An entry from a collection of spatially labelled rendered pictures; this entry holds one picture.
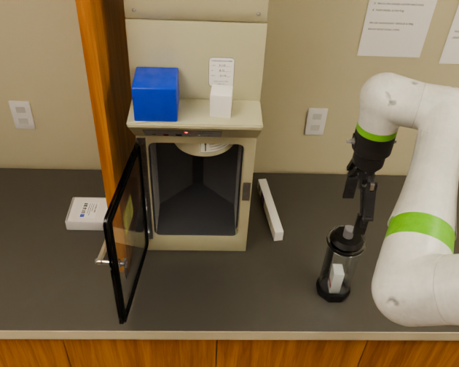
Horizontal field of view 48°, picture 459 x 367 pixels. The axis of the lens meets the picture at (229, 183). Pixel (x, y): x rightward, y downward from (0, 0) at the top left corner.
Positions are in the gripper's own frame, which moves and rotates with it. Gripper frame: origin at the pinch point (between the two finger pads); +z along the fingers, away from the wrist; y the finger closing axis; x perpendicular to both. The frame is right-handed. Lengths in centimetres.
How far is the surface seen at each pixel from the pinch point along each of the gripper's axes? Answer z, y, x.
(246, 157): -5.7, -15.1, -27.8
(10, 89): 0, -58, -105
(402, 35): -23, -58, 23
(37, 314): 33, 9, -86
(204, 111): -24.1, -9.4, -39.5
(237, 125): -24.0, -3.8, -31.7
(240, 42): -39, -15, -31
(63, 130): 17, -58, -90
